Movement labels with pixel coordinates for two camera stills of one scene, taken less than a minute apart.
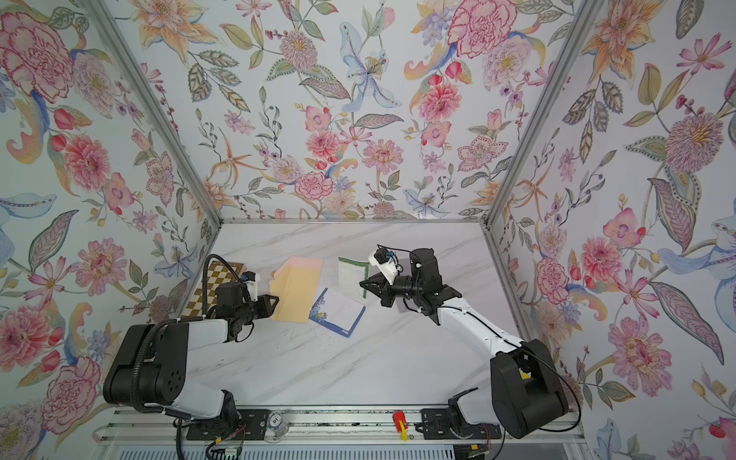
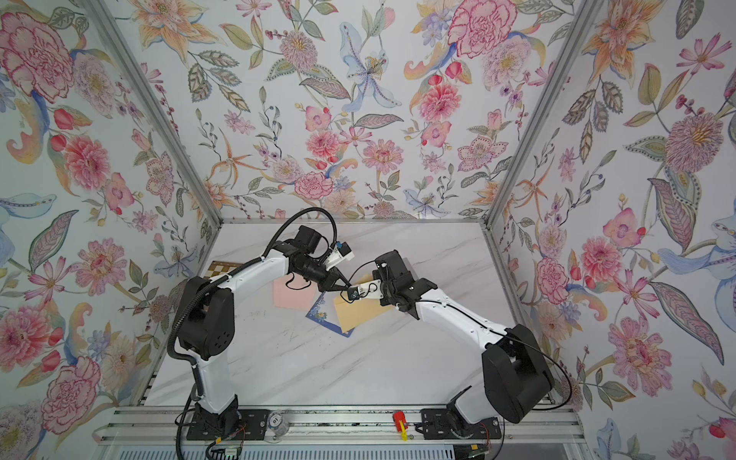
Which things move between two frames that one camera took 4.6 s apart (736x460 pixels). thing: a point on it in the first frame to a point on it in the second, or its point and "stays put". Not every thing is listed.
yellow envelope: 292,293 to 352,314
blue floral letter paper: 336,312 stays put
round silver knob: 277,425 stays put
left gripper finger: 264,307 to 337,287
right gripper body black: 419,292 to 391,295
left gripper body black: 244,313 to 315,271
